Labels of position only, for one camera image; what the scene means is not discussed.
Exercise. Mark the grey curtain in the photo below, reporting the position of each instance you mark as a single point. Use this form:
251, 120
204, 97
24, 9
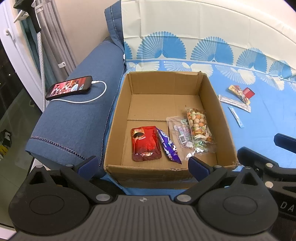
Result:
59, 59

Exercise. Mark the silver long stick packet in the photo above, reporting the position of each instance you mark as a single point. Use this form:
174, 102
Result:
235, 103

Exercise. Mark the clear candy bag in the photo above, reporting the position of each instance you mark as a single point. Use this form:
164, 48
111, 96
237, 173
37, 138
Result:
179, 132

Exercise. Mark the red coffee pouch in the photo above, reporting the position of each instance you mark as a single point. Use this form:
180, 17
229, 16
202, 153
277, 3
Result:
145, 144

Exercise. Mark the blue white fan-pattern cloth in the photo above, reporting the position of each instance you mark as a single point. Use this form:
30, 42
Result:
242, 43

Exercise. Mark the small red packet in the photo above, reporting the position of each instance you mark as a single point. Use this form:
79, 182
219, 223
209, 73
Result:
248, 93

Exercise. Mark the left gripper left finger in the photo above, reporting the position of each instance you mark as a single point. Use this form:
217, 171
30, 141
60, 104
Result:
79, 177

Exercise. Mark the black smartphone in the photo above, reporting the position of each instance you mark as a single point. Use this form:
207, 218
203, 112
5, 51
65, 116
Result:
69, 87

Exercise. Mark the purple chocolate bar wrapper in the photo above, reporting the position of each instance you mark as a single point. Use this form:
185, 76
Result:
169, 147

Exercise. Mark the yellow snack bar wrapper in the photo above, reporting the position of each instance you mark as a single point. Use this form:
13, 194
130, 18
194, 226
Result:
239, 93

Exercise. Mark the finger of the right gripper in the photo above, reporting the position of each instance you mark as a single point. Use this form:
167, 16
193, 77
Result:
284, 141

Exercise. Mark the light blue stick packet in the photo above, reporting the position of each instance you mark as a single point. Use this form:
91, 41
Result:
239, 122

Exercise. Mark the brown cardboard box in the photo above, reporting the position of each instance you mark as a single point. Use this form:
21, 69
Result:
148, 99

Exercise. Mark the peanut snack bag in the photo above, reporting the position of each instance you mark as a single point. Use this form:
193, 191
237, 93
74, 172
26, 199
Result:
201, 136

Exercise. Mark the blue denim sofa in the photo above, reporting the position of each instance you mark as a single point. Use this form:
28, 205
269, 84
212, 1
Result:
76, 127

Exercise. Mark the garment steamer stand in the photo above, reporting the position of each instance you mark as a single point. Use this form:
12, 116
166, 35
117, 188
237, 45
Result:
29, 7

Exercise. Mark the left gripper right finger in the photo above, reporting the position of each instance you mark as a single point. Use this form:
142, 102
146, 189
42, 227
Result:
208, 179

